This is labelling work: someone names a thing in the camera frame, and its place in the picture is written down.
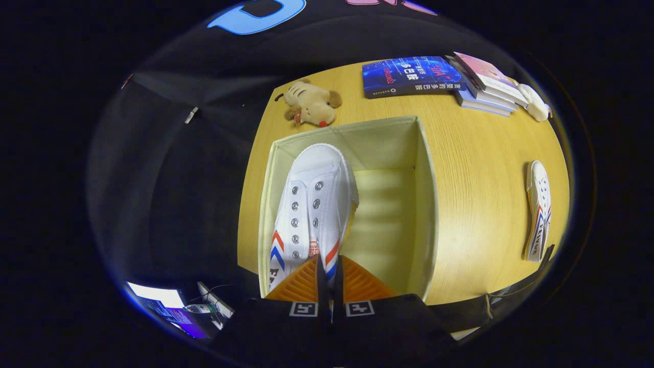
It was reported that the beige plush toy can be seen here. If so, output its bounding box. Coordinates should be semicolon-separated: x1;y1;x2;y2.
283;79;343;129

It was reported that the light blue book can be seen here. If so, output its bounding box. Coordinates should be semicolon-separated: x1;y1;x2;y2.
454;82;512;118

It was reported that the white canvas shoe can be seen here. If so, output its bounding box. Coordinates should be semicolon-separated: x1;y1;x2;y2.
525;160;553;263
268;143;360;303

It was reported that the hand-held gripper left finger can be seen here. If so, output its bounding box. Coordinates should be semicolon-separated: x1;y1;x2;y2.
217;255;331;368

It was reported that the pink cover book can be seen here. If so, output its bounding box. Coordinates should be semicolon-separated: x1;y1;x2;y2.
452;51;530;108

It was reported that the grey book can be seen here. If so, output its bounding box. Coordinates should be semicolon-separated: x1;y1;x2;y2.
446;55;519;112

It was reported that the dark blue book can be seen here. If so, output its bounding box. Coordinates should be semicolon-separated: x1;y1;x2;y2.
361;55;468;100

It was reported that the black backdrop cloth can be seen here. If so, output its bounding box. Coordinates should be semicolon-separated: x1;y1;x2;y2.
87;0;511;328

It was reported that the computer monitor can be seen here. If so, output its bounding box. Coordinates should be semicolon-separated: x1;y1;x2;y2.
125;281;211;339

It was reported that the cream fabric storage box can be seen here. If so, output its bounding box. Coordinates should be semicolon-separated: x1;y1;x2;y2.
257;116;439;303

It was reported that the white plush toy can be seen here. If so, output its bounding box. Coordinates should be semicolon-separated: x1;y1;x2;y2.
515;83;553;123

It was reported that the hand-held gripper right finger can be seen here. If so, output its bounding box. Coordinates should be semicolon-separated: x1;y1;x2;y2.
334;255;456;368

